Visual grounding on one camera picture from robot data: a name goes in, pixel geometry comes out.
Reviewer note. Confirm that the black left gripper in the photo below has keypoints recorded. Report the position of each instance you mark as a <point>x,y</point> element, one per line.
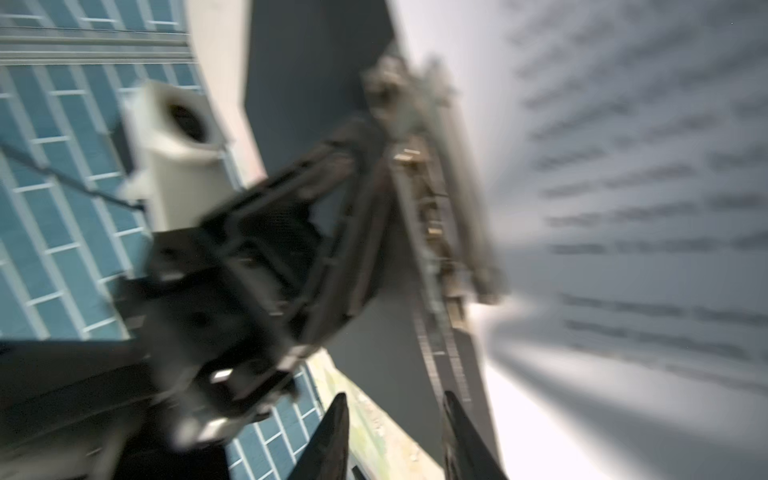
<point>291,258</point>

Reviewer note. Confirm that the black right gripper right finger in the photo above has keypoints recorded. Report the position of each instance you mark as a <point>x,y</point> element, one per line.
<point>465,454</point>

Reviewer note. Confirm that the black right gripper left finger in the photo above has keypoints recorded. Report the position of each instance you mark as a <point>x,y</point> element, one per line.
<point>326,455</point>

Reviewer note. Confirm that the red folder with black inside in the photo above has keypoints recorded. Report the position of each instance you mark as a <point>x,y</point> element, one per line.
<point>312,65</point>

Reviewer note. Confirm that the text paper sheet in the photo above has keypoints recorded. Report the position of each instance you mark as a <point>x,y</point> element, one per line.
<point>620,149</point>

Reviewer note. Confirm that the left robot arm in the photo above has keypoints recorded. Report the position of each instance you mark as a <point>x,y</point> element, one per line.
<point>84,410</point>

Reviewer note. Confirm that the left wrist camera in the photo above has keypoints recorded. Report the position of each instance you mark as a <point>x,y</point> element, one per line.
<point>177,149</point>

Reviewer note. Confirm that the aluminium left corner post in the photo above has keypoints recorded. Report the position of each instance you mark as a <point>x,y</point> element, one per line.
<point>22,46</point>

